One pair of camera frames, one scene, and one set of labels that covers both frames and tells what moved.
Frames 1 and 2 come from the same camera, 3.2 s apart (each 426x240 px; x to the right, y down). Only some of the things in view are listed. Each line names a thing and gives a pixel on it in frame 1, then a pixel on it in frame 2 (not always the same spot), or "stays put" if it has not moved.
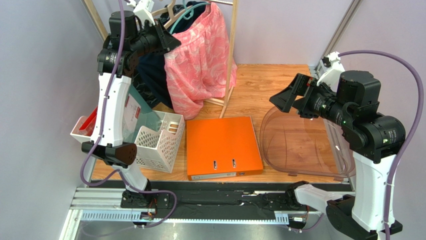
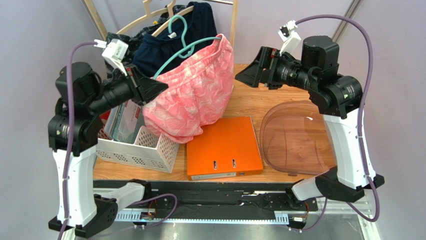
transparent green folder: (138, 113) stays put
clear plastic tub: (294, 144) stays put
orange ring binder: (222, 147) stays put
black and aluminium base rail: (199, 200) stays put
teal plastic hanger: (187, 14) to (186, 51)
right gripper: (302, 96) to (268, 67)
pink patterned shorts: (197, 69) to (199, 93)
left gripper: (167, 42) to (142, 88)
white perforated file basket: (157, 147) stays put
